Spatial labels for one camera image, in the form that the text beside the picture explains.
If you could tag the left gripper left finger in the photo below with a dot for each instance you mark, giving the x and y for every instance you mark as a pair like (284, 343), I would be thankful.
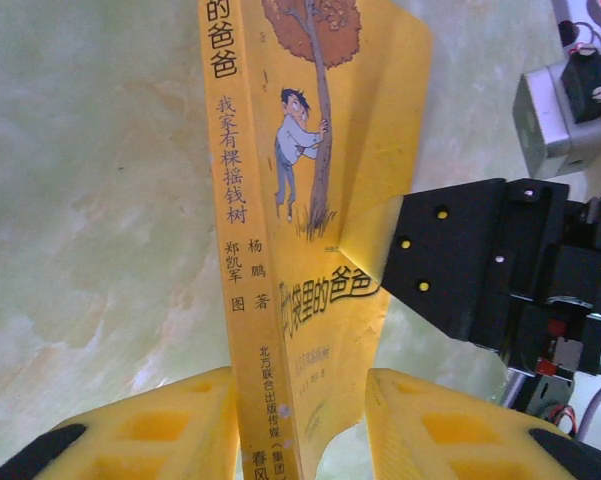
(155, 435)

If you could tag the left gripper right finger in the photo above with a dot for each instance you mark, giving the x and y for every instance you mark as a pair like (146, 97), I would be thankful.
(455, 440)

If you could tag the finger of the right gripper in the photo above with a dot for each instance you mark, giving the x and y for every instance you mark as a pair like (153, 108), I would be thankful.
(445, 260)

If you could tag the yellow illustrated paperback book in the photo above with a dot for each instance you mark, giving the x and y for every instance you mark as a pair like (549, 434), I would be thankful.
(325, 250)

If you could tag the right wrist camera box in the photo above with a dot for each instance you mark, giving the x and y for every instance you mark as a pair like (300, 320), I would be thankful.
(550, 125)

